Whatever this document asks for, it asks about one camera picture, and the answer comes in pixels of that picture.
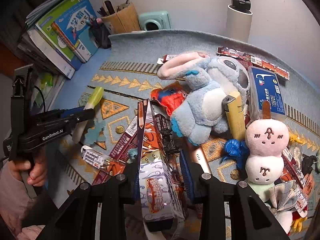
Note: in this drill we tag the black pencil pouch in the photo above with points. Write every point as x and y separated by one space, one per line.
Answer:
100 36

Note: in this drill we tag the red foil snack bag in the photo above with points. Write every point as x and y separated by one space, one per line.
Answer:
170 97

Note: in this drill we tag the person's left forearm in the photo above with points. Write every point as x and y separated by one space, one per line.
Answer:
12 205

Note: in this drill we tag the green cover workbook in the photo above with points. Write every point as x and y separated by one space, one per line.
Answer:
50 37

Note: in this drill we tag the black pipe clamp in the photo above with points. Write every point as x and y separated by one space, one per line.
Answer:
240 1

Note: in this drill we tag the black spiky figurine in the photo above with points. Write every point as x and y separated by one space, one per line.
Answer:
170 140

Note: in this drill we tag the long orange red box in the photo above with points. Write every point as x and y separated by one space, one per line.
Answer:
232 52

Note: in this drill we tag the rose gold slim device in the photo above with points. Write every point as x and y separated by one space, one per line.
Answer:
200 160

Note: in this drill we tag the clear box with blue label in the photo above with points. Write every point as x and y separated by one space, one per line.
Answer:
268 92

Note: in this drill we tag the person's left hand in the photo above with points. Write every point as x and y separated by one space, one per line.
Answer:
37 172

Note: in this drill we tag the patterned blue mat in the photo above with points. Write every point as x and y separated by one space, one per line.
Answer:
175 45

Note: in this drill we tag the long dark red box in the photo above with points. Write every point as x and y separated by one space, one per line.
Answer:
126 140
270 66

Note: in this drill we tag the dark horned figurine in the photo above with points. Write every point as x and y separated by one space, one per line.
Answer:
308 162

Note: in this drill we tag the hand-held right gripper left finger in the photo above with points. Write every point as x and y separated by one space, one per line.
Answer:
135 180

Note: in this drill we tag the blue figurine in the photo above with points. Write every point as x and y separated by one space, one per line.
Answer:
235 150

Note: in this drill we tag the white labelled small box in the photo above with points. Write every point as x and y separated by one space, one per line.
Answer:
93 157

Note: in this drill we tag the yellow figurine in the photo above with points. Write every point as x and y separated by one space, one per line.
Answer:
296 137

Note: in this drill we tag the white and red carton box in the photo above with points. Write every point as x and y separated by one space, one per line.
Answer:
155 180

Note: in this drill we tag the large dango plush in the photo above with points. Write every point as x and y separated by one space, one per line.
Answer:
266 135

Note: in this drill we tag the bundle of dark pens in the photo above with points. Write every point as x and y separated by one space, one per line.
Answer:
107 7

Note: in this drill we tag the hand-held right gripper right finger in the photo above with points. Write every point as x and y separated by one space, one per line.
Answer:
187 180

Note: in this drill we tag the blue plush toy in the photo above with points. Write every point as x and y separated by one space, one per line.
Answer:
202 100

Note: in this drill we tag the small red packet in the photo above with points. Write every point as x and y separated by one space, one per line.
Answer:
166 58

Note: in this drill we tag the wooden pen holder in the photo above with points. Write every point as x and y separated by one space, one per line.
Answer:
123 20

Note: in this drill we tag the orange card packet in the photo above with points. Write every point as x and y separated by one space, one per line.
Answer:
307 185

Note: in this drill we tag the grey cloth bag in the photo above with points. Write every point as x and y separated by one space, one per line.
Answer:
285 195

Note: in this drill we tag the stack of grey books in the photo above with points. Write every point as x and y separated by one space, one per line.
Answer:
27 42

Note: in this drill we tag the green white marker pen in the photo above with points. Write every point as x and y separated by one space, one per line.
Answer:
93 97

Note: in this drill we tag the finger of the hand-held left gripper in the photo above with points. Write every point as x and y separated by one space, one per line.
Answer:
73 111
85 117

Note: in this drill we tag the yellow rectangular case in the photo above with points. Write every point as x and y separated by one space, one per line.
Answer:
233 117

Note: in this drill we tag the white pipe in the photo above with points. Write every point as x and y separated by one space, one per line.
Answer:
240 22

